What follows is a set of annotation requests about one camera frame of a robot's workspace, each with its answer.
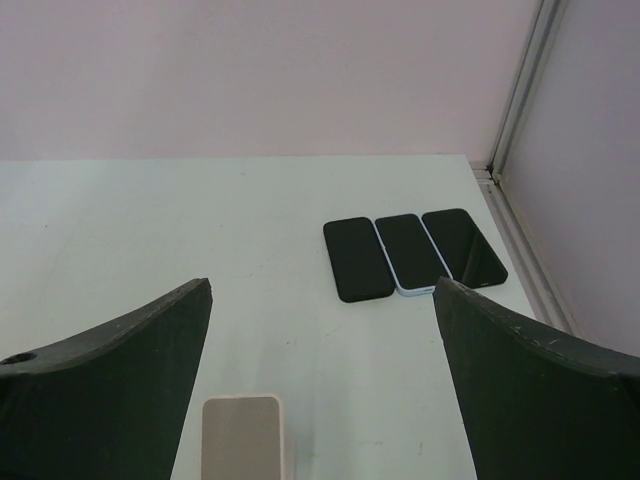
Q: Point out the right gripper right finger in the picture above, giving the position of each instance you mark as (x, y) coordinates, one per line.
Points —
(537, 403)

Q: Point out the white folding phone stand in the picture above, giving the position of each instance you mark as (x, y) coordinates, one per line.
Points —
(246, 437)

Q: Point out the right aluminium corner post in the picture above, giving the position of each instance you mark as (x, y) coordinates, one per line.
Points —
(512, 180)

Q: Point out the black phone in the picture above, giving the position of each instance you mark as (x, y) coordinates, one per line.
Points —
(359, 266)
(466, 252)

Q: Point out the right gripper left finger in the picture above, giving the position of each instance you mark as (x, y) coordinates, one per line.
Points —
(109, 402)

